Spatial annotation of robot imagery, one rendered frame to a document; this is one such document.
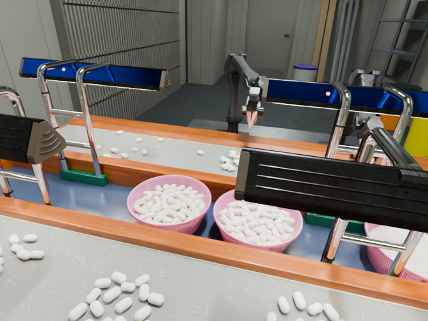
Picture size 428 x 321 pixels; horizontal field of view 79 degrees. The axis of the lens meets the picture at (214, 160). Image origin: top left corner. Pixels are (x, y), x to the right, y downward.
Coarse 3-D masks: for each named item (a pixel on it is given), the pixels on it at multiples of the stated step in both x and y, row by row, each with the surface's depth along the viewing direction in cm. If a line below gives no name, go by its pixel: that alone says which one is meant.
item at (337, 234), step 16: (368, 144) 49; (384, 144) 41; (368, 160) 50; (400, 160) 36; (400, 176) 34; (416, 176) 33; (336, 224) 59; (336, 240) 61; (352, 240) 60; (368, 240) 59; (384, 240) 59; (416, 240) 56; (400, 256) 59; (400, 272) 61
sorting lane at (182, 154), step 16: (64, 128) 137; (80, 128) 138; (96, 144) 122; (112, 144) 123; (128, 144) 123; (144, 144) 124; (160, 144) 125; (176, 144) 125; (192, 144) 126; (208, 144) 127; (144, 160) 110; (160, 160) 110; (176, 160) 111; (192, 160) 112; (208, 160) 112
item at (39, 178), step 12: (0, 96) 61; (12, 96) 63; (0, 168) 78; (36, 168) 73; (0, 180) 79; (24, 180) 77; (36, 180) 76; (12, 192) 83; (48, 192) 78; (48, 204) 79
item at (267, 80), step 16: (272, 80) 86; (288, 80) 85; (272, 96) 86; (288, 96) 85; (304, 96) 84; (320, 96) 83; (336, 96) 82; (352, 96) 81; (368, 96) 80; (384, 96) 80; (416, 96) 78; (368, 112) 81; (384, 112) 80; (400, 112) 79; (416, 112) 78
